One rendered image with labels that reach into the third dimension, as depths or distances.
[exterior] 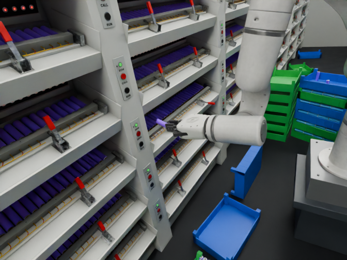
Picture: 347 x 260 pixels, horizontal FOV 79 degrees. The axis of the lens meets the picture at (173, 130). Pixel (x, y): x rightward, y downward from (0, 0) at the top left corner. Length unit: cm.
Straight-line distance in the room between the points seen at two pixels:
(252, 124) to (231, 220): 74
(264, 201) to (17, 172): 115
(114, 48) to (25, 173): 37
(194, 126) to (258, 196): 81
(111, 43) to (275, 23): 40
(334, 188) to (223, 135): 51
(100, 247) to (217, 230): 60
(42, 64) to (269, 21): 49
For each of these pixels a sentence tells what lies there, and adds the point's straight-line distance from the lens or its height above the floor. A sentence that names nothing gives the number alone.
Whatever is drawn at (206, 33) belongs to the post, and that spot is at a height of 86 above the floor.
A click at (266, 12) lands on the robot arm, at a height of 97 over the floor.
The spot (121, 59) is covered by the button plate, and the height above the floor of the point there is 90.
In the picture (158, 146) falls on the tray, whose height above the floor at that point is 54.
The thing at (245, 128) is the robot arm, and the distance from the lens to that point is 59.
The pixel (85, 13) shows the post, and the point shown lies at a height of 102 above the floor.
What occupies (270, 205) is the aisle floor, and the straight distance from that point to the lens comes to 134.
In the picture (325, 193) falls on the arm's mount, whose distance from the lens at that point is 100.
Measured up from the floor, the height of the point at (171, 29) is 93.
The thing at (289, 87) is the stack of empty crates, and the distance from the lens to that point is 162.
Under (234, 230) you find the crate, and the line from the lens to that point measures 121.
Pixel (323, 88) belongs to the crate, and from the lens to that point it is 166.
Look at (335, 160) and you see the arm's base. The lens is 102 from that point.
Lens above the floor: 101
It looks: 31 degrees down
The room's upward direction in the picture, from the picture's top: 9 degrees counter-clockwise
